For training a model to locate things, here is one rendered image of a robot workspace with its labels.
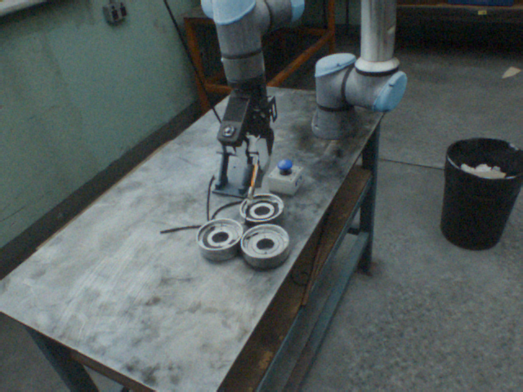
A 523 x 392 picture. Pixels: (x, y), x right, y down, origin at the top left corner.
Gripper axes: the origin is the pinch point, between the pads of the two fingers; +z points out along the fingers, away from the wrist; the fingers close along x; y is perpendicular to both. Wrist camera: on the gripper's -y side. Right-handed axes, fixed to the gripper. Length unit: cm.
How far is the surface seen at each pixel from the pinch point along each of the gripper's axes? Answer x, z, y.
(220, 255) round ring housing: 5.5, 14.5, -12.8
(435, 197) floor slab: -39, 99, 129
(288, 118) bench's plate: 12, 17, 55
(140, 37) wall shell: 145, 21, 162
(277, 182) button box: 1.6, 13.8, 14.4
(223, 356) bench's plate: -4.4, 17.1, -33.8
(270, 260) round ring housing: -5.9, 14.3, -12.0
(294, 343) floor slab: 7, 97, 22
